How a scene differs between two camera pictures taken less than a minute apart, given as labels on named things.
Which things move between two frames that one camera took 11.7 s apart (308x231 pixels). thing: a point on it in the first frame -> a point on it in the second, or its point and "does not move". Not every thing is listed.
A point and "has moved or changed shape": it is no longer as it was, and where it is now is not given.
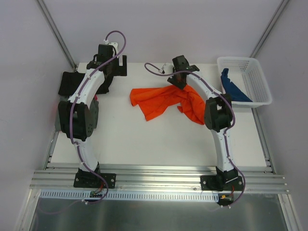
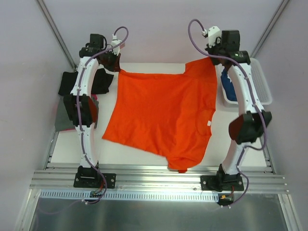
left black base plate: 91,180 does not move
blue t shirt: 231,90 does not move
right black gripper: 178,82 -> 215,60
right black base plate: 220,183 does not move
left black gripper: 119,70 -> 111,62
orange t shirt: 155,100 has moved or changed shape
